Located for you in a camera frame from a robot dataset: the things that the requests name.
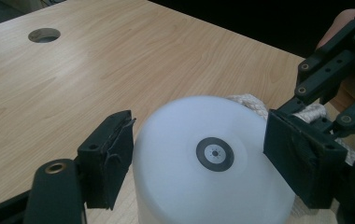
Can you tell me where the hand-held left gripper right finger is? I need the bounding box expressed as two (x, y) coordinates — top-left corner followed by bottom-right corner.
(263, 108), (355, 224)

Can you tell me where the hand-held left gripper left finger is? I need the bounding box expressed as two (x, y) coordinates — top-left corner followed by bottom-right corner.
(24, 109), (136, 224)

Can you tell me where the white woven cloth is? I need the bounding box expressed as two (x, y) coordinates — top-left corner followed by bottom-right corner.
(225, 92), (355, 218)

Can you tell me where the white plastic cup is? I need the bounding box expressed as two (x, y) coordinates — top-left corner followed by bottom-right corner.
(132, 95), (297, 224)

